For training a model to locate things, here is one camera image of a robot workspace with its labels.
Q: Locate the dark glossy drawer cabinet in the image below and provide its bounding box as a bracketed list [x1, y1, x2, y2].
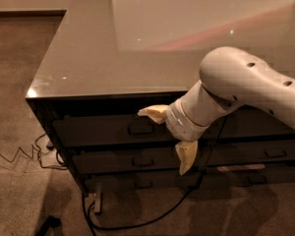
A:
[27, 0, 295, 193]

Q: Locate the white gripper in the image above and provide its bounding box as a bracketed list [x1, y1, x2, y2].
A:
[137, 98, 210, 177]

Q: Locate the thick black floor cable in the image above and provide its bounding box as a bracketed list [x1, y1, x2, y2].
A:
[81, 115, 229, 236]

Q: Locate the thin black tangled cable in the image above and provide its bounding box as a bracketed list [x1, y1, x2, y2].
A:
[0, 133, 68, 171]

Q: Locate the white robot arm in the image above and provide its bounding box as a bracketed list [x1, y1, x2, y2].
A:
[138, 47, 295, 175]

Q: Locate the drawer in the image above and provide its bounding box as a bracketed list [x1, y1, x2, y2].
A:
[220, 107, 295, 139]
[71, 146, 212, 175]
[85, 170, 202, 193]
[206, 140, 295, 166]
[52, 110, 227, 148]

